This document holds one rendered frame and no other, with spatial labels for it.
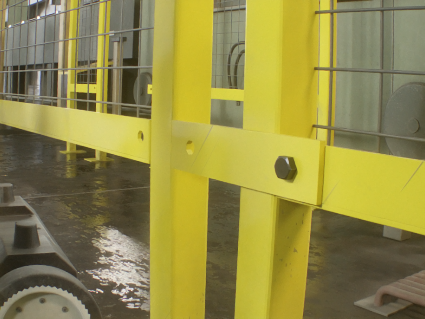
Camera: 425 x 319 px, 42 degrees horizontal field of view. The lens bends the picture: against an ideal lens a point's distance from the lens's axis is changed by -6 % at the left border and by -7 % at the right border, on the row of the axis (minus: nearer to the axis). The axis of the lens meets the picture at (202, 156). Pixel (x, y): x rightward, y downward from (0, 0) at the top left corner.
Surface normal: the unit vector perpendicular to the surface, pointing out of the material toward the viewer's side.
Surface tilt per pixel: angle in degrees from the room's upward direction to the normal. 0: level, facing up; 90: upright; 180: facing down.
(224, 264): 0
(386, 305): 0
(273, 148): 90
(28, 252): 0
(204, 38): 90
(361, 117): 90
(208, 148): 90
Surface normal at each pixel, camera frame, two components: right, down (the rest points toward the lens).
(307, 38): 0.58, 0.12
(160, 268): -0.81, 0.06
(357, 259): 0.03, -0.99
